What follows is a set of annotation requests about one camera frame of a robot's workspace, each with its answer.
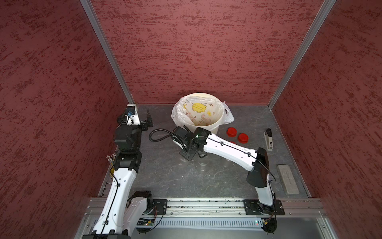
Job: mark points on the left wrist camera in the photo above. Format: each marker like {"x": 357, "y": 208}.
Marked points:
{"x": 129, "y": 116}

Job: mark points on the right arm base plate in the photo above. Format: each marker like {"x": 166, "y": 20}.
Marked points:
{"x": 254, "y": 208}

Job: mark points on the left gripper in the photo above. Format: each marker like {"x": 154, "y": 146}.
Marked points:
{"x": 146, "y": 123}

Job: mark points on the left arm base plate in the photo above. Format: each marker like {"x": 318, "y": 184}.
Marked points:
{"x": 156, "y": 207}

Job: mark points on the white printed bin liner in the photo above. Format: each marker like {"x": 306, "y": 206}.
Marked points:
{"x": 182, "y": 115}

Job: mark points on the grey black stapler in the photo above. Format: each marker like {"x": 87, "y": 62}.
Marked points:
{"x": 269, "y": 139}

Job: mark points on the aluminium mounting rail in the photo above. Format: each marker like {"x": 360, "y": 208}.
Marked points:
{"x": 231, "y": 207}

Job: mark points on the cream plastic waste bin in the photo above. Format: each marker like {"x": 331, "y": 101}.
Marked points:
{"x": 209, "y": 119}

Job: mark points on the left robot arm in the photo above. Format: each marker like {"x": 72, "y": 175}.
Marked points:
{"x": 121, "y": 212}

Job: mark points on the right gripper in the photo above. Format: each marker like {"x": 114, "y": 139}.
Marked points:
{"x": 189, "y": 155}

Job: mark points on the grey flat block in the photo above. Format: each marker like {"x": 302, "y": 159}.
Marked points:
{"x": 288, "y": 180}

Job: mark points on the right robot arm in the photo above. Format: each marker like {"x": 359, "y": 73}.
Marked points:
{"x": 255, "y": 161}

